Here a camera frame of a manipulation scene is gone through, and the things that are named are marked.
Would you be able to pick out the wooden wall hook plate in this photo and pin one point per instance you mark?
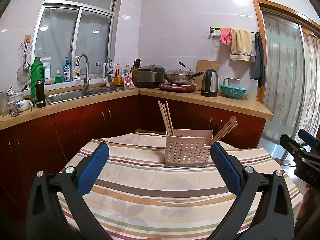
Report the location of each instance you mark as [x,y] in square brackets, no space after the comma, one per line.
[28,37]

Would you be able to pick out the teal plastic colander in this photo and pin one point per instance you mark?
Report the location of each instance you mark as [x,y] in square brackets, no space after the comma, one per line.
[232,90]

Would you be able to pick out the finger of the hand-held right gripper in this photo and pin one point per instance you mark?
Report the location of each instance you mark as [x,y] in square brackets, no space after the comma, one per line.
[290,143]
[310,138]

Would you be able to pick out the beige kitchen countertop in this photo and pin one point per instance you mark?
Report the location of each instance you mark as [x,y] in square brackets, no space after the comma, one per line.
[225,102]

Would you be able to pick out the white bowl with blue pattern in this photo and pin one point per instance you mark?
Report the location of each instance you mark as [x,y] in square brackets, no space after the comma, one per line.
[23,105]

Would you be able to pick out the knife block with black knives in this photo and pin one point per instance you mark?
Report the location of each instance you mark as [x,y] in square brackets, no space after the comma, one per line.
[135,73]

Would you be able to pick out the pink rubber glove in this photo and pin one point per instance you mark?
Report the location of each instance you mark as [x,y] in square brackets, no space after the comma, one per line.
[226,37]

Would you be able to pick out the striped tablecloth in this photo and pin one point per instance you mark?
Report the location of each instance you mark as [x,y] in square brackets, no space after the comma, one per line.
[150,192]

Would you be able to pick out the red induction cooker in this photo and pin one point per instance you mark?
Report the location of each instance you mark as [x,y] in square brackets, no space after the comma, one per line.
[176,87]

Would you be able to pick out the metal towel rail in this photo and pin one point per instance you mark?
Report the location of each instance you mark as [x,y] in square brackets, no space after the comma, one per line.
[253,32]

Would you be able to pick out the green rail hook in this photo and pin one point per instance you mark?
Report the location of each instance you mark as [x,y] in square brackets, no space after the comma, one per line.
[217,28]

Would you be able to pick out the black thermos bottle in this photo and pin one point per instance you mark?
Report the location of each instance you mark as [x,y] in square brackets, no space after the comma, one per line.
[40,95]

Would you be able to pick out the clear plastic bottle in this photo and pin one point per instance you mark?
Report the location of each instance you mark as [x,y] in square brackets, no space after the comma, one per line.
[127,69]

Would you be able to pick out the hanging mesh strainer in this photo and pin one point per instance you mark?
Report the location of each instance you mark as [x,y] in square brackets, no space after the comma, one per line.
[23,76]

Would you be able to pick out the sliding aluminium window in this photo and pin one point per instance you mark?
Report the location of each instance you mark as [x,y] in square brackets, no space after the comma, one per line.
[60,37]

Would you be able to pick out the red-brown kitchen cabinets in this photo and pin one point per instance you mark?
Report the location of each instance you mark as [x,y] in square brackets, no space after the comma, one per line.
[100,120]

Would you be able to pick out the pink perforated plastic chopstick holder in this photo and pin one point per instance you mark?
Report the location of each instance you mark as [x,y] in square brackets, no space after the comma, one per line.
[186,152]

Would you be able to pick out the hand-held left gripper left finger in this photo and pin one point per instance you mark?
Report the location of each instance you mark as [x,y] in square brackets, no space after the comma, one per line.
[93,170]

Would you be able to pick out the white plastic board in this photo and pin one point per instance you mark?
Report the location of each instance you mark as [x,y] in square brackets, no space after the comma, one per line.
[252,90]

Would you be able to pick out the green thermos flask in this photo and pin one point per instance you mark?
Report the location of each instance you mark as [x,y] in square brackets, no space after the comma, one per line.
[37,77]

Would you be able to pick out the white spray bottle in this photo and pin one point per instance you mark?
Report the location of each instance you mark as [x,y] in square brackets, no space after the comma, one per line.
[76,72]

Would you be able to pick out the tall chrome faucet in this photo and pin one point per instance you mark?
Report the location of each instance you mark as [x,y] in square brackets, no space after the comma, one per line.
[86,80]

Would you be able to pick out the green plastic scoop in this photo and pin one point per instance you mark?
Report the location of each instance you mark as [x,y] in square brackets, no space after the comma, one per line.
[225,80]

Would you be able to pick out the blue dish soap bottle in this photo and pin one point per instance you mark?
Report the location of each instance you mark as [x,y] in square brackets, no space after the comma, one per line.
[66,72]

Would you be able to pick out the small green soap bottle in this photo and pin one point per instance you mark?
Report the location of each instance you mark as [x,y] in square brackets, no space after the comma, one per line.
[58,79]

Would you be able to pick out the stainless steel sink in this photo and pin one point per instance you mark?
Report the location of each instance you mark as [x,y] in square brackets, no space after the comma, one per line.
[70,95]

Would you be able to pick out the clear jar with black lid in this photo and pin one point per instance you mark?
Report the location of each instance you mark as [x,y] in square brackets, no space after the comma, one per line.
[98,70]

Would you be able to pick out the white ceramic pot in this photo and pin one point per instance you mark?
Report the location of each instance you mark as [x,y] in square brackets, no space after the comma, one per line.
[16,97]

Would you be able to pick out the clear drinking glasses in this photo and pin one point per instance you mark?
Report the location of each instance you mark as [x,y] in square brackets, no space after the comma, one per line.
[4,105]

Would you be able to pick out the steel electric kettle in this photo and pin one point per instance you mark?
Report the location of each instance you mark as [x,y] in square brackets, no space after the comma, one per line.
[209,83]

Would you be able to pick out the oil bottle with red label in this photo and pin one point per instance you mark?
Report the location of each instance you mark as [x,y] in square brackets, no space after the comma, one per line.
[117,76]

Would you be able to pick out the wooden cutting board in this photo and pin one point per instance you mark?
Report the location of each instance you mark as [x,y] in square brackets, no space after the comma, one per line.
[201,67]

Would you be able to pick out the dark grey cloth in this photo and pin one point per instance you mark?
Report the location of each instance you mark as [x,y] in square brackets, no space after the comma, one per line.
[258,65]

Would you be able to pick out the hanging metal ladle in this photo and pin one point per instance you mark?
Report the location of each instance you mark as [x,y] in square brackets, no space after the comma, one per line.
[25,66]

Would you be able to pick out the small chrome faucet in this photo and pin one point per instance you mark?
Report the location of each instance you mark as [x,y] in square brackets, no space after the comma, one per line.
[107,78]

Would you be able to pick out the pink snack bag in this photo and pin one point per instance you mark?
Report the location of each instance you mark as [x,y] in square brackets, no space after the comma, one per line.
[128,80]

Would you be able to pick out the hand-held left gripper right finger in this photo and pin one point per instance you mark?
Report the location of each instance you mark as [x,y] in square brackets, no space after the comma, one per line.
[226,170]

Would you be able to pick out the pile of wooden chopsticks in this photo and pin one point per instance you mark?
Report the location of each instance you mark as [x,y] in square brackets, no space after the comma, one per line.
[170,128]

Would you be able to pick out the patterned curtain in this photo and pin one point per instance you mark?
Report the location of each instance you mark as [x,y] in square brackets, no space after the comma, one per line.
[311,85]

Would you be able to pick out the yellow towel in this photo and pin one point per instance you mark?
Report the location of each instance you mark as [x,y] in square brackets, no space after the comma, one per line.
[240,45]

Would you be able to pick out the grey rice cooker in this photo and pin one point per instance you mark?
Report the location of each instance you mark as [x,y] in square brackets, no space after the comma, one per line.
[150,77]

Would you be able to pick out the wooden framed sliding glass door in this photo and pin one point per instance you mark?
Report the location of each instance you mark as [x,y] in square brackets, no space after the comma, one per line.
[282,67]

